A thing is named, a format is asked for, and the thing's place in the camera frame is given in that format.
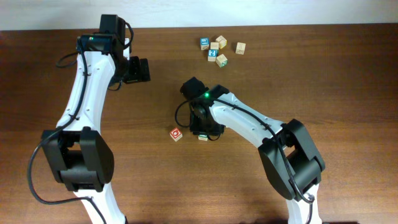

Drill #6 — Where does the wooden block green V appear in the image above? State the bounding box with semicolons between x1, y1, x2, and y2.
198;135;208;141

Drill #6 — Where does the wooden block red Q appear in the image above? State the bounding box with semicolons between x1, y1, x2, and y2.
170;128;183;141

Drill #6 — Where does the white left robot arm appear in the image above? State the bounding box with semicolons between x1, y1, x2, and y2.
39;14;150;223

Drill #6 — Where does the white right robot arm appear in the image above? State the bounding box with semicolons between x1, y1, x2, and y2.
180;77;325;223

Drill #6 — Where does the wooden block J green N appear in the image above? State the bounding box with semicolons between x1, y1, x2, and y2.
216;54;228;68

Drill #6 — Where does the wooden block blue 2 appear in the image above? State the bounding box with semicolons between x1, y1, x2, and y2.
208;49;218;62

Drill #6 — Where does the wooden block blue top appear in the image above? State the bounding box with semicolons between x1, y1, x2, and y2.
200;37;210;50

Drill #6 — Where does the wooden block dark green side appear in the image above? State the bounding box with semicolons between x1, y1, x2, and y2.
210;42;220;50

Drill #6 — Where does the wooden block yellow side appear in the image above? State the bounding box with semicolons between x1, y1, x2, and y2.
216;35;228;49

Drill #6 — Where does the plain wooden block far right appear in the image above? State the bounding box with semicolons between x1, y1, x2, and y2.
235;42;246;55

